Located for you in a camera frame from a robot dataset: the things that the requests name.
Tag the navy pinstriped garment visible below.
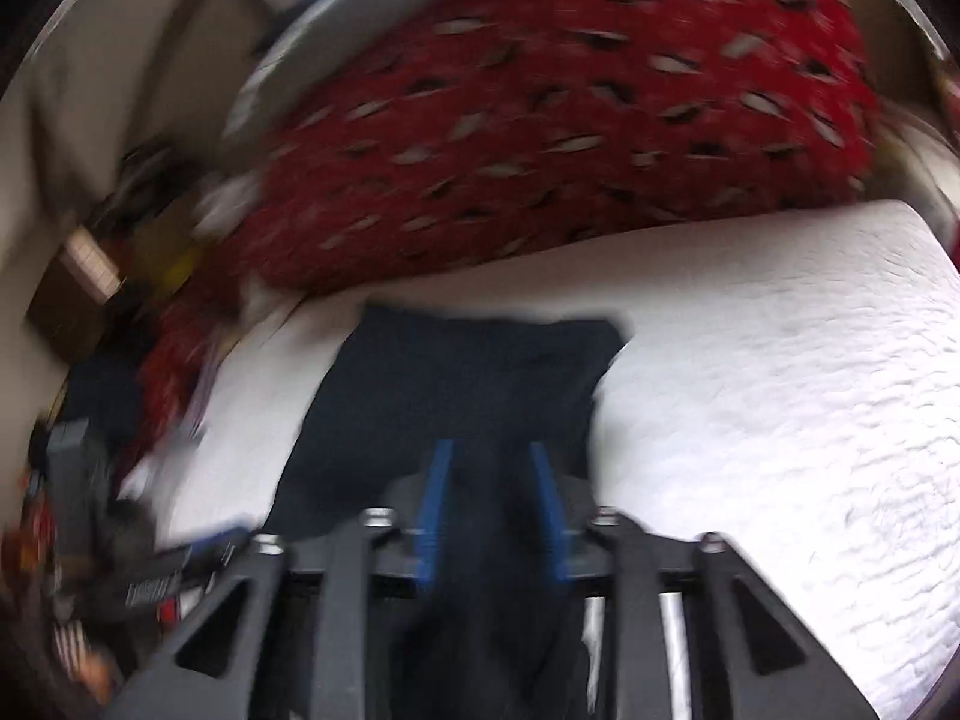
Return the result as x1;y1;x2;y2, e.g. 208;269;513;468
262;300;632;720

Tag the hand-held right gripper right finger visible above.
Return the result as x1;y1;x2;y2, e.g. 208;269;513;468
529;441;882;720

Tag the white mattress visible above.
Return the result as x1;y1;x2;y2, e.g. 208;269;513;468
120;199;960;720

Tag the cardboard box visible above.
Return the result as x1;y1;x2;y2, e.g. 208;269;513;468
112;195;205;287

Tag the red penguin print blanket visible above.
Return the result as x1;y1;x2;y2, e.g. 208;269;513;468
120;0;887;470

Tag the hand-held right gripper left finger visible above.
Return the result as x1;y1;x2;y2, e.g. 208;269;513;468
97;439;456;720

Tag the person's polka dot clothing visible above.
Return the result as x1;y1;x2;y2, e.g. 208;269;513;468
0;465;121;698

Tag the brown box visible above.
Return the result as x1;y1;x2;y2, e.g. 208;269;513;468
27;229;124;362

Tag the white crumpled cloth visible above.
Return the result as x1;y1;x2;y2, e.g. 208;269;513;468
191;176;260;242

